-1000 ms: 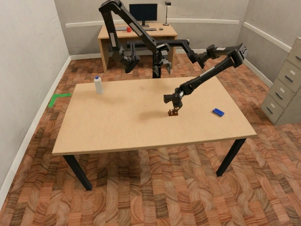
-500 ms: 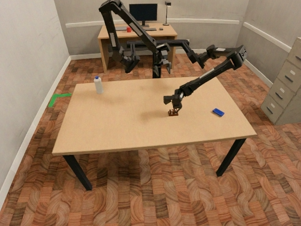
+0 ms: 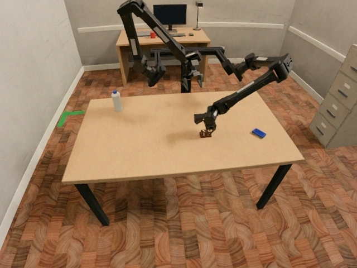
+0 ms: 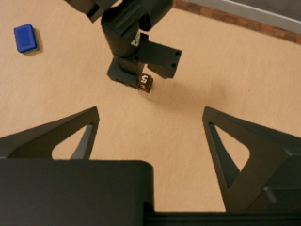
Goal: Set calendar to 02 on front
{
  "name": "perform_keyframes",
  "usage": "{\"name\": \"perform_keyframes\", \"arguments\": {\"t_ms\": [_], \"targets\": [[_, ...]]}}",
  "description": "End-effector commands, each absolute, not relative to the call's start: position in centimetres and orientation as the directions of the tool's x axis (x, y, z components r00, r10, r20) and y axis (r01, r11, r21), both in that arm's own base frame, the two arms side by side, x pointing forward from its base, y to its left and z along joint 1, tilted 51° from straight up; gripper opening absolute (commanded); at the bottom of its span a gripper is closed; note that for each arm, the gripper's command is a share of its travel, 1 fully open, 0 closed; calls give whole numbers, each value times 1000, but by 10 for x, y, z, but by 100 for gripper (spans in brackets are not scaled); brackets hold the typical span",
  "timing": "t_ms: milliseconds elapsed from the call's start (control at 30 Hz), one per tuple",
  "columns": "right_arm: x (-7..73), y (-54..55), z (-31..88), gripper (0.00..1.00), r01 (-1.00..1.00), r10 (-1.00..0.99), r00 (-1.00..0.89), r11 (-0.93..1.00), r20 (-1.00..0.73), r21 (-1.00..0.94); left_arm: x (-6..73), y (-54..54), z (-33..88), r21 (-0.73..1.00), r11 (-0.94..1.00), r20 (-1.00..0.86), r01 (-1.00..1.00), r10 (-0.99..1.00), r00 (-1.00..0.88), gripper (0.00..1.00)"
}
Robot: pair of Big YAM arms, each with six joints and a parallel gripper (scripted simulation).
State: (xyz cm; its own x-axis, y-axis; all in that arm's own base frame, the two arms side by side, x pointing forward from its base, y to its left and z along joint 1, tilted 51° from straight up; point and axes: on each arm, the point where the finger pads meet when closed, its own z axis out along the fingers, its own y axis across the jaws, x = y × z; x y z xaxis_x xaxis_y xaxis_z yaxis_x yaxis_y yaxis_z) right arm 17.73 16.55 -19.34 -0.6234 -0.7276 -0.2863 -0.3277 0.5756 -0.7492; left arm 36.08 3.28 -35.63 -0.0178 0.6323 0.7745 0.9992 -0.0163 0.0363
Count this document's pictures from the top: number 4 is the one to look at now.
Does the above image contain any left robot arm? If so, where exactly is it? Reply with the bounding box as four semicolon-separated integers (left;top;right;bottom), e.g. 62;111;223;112
64;0;182;79

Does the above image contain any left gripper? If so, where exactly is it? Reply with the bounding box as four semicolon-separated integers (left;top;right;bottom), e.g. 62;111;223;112
107;45;140;88

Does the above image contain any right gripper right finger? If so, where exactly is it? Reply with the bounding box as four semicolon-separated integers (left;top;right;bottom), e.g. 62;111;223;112
202;106;301;211

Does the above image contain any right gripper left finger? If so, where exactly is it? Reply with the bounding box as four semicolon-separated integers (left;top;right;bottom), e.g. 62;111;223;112
0;106;100;159

